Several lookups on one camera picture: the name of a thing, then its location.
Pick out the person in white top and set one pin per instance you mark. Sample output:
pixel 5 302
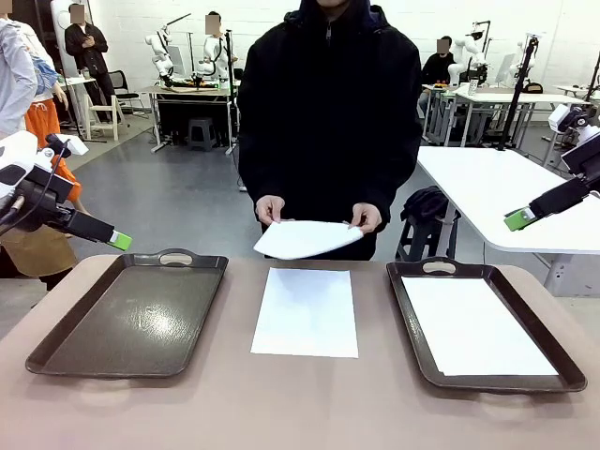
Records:
pixel 213 23

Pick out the white A4 paper sheets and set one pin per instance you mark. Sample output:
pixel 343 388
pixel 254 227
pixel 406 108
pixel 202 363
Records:
pixel 304 314
pixel 473 328
pixel 304 239

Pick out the background table with black panel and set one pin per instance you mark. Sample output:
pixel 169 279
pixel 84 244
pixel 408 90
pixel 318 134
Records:
pixel 187 108

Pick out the black stool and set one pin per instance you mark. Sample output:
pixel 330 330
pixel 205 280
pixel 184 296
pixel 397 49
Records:
pixel 407 239

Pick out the person's right hand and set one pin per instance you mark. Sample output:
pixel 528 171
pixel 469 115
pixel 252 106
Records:
pixel 271 208

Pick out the white table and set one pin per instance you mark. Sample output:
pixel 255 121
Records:
pixel 492 197

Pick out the seated man in black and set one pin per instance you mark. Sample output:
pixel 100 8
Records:
pixel 438 68

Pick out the person's right forearm black sleeve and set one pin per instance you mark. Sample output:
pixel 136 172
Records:
pixel 258 173

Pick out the black backpack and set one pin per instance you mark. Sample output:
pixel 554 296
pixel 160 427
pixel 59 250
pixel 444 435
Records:
pixel 424 201

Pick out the black camera pole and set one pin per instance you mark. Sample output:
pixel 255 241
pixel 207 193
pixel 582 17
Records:
pixel 518 94

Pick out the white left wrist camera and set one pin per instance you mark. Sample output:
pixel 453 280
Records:
pixel 77 146

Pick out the person in black jacket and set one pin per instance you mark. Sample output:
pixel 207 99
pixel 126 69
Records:
pixel 328 117

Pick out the standing man in black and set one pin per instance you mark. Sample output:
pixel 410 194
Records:
pixel 86 51

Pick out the black office chair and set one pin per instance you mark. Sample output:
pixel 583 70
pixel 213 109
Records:
pixel 123 84

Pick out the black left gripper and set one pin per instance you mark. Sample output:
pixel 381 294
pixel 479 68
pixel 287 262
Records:
pixel 47 197

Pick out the grey plastic stool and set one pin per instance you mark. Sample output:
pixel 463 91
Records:
pixel 202 133

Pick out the person's left hand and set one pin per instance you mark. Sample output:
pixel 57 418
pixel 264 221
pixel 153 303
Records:
pixel 368 218

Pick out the brown plastic serving tray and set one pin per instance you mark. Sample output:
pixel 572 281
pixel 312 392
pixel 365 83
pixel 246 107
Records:
pixel 131 323
pixel 412 323

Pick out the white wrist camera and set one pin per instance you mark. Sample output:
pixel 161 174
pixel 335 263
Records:
pixel 77 146
pixel 559 117

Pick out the person's left forearm black sleeve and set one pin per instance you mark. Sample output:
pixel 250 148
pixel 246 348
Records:
pixel 394 183

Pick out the white wooden chair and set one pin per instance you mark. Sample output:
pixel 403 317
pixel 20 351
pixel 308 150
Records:
pixel 104 117

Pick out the long white background desk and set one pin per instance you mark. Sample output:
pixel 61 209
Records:
pixel 497 97

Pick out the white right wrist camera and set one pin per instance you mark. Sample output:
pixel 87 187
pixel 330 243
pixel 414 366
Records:
pixel 559 117

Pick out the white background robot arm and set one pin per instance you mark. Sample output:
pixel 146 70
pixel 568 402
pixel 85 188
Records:
pixel 469 47
pixel 159 56
pixel 212 51

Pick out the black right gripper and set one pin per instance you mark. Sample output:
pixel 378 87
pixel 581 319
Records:
pixel 586 159

